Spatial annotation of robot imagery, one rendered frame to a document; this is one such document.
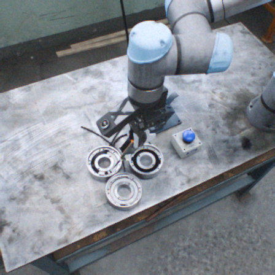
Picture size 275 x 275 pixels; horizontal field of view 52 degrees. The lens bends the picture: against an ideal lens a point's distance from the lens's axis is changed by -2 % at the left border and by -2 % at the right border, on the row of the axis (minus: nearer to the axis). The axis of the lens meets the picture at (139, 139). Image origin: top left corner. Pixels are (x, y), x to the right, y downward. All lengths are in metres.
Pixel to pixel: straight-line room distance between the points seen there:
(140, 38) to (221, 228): 1.39
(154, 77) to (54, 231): 0.51
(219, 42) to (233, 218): 1.35
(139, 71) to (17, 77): 1.87
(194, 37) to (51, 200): 0.59
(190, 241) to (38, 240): 1.01
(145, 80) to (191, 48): 0.10
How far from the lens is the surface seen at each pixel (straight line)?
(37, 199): 0.88
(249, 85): 1.19
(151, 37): 0.51
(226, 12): 0.65
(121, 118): 0.64
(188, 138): 0.88
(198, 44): 0.54
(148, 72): 0.53
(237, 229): 1.77
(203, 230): 1.71
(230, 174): 1.24
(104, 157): 0.88
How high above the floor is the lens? 1.60
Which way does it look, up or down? 58 degrees down
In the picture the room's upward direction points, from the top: 6 degrees clockwise
